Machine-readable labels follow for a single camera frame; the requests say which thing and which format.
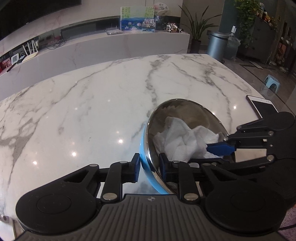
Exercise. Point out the small white display clock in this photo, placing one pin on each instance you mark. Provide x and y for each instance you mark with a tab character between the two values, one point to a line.
15	59

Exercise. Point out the silver pedal trash bin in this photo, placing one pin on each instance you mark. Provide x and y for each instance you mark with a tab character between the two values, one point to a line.
216	46

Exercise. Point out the small photo frame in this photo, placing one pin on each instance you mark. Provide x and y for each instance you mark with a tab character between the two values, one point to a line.
148	26

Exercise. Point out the white smartphone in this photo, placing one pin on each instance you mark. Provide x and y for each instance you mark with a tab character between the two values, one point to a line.
263	106

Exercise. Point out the black remote control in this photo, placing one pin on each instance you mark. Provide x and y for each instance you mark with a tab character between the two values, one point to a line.
10	67

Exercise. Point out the white router with antennas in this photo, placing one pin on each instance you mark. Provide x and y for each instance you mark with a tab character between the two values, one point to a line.
30	49

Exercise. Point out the black soundbar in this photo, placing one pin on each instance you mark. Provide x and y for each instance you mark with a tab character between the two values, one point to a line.
77	31

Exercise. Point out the white cloth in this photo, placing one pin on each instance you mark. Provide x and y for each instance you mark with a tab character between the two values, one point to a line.
180	139

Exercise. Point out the trailing ivy plant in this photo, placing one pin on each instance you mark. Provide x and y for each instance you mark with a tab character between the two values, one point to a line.
247	16

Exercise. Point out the row of small bottles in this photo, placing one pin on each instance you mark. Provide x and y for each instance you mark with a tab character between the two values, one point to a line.
267	15

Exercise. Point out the black white toy car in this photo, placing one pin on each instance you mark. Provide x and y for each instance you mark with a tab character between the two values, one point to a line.
168	27
177	29

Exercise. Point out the grey sideboard cabinet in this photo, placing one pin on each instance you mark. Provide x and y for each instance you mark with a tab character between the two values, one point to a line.
261	40

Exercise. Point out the dark cluttered shelf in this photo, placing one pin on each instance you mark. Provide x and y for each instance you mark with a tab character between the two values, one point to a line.
285	48

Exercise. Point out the blue steel bowl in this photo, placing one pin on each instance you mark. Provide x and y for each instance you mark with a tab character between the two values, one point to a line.
185	111

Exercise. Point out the potted green plant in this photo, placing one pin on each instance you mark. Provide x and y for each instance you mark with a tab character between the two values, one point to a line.
196	30

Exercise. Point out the dark glass jar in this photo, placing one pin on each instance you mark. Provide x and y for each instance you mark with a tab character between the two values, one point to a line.
159	22

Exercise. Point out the black television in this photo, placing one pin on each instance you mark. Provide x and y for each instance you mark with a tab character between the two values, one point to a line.
34	14

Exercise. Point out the blue plastic stool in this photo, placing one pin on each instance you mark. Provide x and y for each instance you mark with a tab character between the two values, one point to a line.
271	80

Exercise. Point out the clear water jug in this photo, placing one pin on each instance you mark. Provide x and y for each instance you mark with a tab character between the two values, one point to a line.
233	45

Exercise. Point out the lotus pond painting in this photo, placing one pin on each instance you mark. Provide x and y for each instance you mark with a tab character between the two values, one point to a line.
131	18

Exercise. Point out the round paper fan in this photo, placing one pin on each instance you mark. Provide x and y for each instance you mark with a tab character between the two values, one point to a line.
161	6

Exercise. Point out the pink clothing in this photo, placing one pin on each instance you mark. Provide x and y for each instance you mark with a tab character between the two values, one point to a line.
291	221

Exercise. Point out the flat silver router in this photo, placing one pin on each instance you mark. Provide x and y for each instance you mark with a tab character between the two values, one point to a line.
114	31

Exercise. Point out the white marble media console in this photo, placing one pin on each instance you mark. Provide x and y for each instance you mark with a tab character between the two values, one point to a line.
92	53

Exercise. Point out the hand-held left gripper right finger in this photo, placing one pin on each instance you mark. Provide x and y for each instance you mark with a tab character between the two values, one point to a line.
162	167

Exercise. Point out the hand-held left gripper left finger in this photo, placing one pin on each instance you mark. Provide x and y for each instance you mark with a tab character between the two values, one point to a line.
136	167

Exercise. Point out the red box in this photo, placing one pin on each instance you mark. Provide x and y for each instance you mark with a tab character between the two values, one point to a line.
5	63

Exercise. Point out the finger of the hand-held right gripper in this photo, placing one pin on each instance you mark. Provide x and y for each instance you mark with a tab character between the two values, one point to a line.
219	148
245	162

